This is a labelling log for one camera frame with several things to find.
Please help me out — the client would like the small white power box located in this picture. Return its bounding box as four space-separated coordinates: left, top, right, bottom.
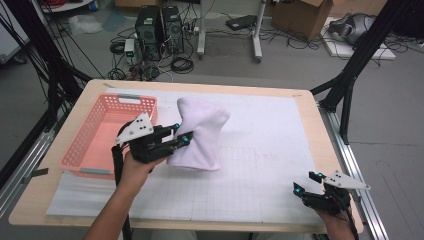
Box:
123 38 136 58

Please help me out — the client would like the white metal stand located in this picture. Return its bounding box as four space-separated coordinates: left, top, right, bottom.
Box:
196 0 268 64

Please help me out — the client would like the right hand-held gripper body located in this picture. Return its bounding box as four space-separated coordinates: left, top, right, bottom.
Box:
302 170 372 216

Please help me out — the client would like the white foam board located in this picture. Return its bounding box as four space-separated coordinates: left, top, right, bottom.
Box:
320 16 398 61

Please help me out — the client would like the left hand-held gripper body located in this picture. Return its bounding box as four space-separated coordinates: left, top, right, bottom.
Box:
115 112 174 164

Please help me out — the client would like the grey helmet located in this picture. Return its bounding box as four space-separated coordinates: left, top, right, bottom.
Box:
328 12 376 46

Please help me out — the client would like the black flat device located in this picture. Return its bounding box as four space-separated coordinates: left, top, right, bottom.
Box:
225 14 258 32

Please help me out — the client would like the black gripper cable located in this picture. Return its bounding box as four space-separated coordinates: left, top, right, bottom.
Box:
343 196 360 240
111 121 134 240

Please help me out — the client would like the person's right hand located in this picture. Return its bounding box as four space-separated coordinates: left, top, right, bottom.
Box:
315 207 356 235

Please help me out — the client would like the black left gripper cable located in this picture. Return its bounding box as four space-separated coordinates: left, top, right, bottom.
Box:
111 121 134 240

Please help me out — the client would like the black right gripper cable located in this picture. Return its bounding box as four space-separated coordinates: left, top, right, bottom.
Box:
343 196 360 240

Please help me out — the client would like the aluminium rail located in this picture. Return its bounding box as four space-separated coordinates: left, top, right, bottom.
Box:
318 103 389 240
0 129 56 218

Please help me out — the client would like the clear plastic bag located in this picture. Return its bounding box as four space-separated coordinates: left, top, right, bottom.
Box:
68 14 103 36

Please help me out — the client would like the black metal frame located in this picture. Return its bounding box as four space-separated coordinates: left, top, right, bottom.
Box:
0 0 94 133
309 0 424 146

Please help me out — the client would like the coiled black cable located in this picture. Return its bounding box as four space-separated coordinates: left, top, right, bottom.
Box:
170 56 195 75

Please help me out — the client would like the pink plastic basket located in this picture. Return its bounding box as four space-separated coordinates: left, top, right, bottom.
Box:
59 93 159 181

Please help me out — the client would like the large cardboard box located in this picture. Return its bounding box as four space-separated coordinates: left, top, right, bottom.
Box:
271 0 334 43

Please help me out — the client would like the white cabinet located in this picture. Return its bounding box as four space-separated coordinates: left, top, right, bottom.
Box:
0 0 31 64

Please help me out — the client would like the black computer tower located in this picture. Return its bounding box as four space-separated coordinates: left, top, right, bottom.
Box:
134 5 164 62
161 5 185 55

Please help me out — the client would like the lavender patterned cloth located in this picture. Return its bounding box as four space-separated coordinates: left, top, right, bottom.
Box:
166 97 232 172

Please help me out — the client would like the person's left hand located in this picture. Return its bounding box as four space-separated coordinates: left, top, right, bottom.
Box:
118 152 166 192

